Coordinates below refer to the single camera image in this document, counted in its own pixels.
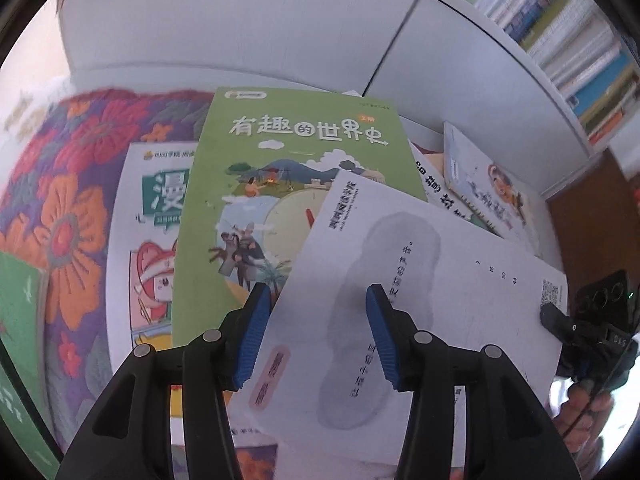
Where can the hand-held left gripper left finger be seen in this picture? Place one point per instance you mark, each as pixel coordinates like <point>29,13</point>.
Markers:
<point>252,340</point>

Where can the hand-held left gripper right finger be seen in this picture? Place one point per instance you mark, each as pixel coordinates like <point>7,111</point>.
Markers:
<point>385,340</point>

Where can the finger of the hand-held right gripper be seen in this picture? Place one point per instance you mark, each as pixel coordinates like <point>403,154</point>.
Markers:
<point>565,325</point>
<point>580,370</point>

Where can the white book grey cloud print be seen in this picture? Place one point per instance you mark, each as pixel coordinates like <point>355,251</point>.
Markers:
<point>450,285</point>

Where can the white cartoon comic book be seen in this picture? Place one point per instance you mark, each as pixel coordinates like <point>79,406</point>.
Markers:
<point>145,260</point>

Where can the white spiral bound book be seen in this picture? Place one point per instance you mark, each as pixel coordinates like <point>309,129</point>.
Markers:
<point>495,190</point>

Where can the white book with rooster picture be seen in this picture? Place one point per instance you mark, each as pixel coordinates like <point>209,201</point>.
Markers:
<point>435,185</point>

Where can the green landscape cover book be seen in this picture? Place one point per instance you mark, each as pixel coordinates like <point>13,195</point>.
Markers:
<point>280,160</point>

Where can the bright green book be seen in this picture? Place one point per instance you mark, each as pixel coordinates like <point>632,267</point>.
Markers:
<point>20,310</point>

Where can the row of thin paperback books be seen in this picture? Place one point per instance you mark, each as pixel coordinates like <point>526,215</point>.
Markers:
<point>575,35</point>

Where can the person's right hand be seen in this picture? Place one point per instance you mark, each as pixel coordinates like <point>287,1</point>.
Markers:
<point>580,412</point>

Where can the brown wooden cabinet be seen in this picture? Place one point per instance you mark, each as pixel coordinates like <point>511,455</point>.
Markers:
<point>590,230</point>

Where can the floral blanket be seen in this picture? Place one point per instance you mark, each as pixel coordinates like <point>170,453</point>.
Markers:
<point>65,200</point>

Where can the white bookshelf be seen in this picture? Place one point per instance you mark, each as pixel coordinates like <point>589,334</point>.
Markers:
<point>250,25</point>

